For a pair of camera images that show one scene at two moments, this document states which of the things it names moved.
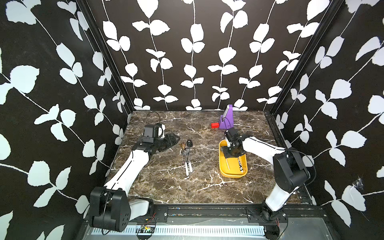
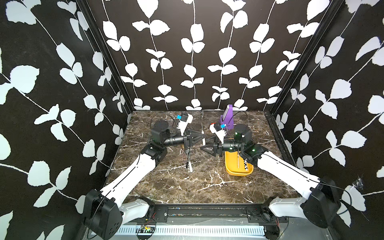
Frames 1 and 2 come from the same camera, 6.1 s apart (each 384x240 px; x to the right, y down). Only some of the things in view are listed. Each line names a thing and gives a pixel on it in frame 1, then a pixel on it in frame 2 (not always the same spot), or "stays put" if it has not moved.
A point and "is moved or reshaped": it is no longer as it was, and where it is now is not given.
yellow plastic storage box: (232, 167) is moved or reshaped
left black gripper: (172, 141) -> (188, 135)
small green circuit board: (145, 229) stays put
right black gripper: (226, 154) -> (217, 149)
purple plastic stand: (226, 121) stays put
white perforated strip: (190, 230) stays put
